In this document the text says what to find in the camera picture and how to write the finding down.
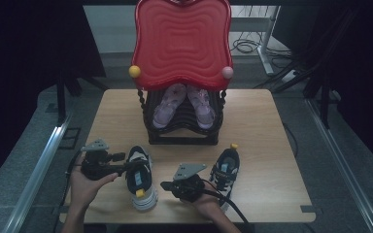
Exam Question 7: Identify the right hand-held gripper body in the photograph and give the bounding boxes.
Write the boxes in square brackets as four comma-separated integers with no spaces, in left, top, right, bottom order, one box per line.
[170,162,209,204]

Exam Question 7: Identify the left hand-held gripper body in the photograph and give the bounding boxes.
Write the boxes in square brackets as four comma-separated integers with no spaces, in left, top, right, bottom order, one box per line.
[80,138,119,182]

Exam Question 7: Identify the navy and white sneaker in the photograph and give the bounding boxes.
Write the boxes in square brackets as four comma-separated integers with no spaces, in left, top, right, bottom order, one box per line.
[123,145,159,213]
[208,143,241,212]

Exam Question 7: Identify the purple sandal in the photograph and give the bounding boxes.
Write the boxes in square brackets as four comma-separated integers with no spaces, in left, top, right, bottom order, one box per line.
[152,83,188,130]
[186,83,218,131]

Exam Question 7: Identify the red and black shoe rack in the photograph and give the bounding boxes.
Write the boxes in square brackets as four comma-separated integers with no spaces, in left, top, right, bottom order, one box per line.
[128,0,235,146]

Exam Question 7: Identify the person's right hand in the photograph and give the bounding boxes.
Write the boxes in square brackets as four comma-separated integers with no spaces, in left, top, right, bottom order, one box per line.
[182,195,223,223]

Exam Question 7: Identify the person's left hand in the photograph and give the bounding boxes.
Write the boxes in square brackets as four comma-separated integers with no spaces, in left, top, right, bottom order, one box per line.
[69,162,119,212]

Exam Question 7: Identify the black metal stand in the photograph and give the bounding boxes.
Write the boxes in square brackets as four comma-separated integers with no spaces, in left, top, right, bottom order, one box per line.
[55,69,68,124]
[320,77,332,130]

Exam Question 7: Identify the black curtain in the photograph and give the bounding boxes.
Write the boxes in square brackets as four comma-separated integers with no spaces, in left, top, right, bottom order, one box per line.
[271,0,373,179]
[0,0,107,195]

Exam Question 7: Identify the white power strip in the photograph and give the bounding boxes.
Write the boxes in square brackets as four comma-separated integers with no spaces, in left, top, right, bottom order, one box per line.
[281,69,299,83]

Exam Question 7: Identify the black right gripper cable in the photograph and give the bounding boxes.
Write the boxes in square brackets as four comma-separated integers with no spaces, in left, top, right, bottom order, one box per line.
[201,187,253,233]

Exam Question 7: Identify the aluminium rail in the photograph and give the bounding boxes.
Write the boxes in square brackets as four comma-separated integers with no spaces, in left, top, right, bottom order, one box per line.
[305,98,373,233]
[1,116,73,233]

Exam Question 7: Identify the black floor cables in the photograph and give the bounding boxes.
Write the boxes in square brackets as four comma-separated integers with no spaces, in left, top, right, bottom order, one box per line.
[230,5,293,60]

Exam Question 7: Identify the white metal desk frame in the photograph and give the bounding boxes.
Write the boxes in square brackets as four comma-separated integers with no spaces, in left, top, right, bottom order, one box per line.
[229,5,282,78]

